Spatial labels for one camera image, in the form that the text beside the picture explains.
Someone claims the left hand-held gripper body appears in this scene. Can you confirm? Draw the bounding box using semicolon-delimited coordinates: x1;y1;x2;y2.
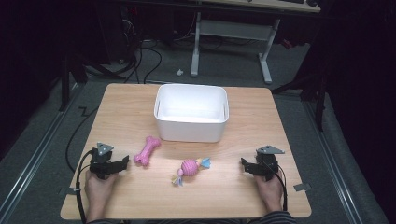
89;142;119;181

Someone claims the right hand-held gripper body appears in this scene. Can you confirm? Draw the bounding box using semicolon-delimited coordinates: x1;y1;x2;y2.
255;145;286;182

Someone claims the pink bone toy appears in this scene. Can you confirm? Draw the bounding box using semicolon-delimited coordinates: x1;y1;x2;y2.
133;135;163;167

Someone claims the pink ball rope toy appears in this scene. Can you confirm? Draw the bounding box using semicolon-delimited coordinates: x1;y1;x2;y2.
170;156;212;188

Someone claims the white plastic bin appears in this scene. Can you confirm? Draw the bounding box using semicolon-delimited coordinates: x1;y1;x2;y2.
153;83;230;144

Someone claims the person's right hand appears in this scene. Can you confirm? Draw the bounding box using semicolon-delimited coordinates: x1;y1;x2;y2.
253;175;284;206

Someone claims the person's left hand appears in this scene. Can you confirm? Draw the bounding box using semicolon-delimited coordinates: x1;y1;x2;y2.
84;170;120;204

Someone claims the black metal stand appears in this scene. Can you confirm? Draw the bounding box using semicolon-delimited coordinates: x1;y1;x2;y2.
270;69;329;133
58;50;125;113

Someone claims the black computer tower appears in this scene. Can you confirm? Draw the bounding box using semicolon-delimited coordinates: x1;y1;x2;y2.
99;4;141;64

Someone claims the white-legged wooden desk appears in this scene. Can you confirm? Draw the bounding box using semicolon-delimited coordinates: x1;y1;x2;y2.
189;0;321;85

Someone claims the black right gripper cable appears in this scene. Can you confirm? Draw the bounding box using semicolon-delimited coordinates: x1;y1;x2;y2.
274;162;289;213

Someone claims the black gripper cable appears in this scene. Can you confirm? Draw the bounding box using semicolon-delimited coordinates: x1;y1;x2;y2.
274;162;289;213
74;148;95;224

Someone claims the black floor cable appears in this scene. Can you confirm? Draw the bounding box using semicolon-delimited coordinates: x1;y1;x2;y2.
64;105;101;174

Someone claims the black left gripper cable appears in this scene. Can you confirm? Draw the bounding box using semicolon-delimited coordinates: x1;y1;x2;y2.
74;148;95;224

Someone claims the metal floor rail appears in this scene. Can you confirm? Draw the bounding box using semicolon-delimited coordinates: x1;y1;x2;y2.
0;82;82;217
302;99;364;224

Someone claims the bundle of black cables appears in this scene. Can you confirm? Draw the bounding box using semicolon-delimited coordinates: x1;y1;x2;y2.
120;12;163;85

